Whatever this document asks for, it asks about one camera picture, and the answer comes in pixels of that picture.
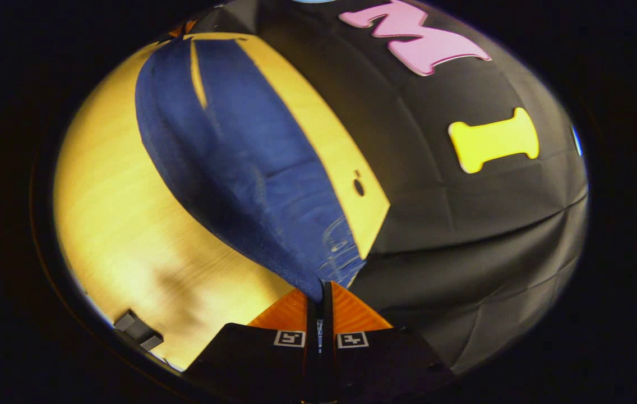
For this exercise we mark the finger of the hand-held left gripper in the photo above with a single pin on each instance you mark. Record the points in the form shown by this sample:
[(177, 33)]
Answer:
[(184, 28)]

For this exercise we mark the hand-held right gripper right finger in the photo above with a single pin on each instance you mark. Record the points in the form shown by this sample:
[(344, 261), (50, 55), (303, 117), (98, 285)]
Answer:
[(327, 348)]

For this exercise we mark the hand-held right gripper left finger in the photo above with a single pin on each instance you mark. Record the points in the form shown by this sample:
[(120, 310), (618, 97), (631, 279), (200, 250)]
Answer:
[(312, 348)]

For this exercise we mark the blue denim jeans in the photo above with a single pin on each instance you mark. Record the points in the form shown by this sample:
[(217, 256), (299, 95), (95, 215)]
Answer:
[(240, 168)]

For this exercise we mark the black backdrop cloth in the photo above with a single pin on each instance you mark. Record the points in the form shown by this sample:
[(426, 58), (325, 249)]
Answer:
[(464, 224)]

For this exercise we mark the grey table edge bracket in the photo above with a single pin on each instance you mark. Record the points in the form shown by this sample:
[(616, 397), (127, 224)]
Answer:
[(125, 321), (152, 342)]

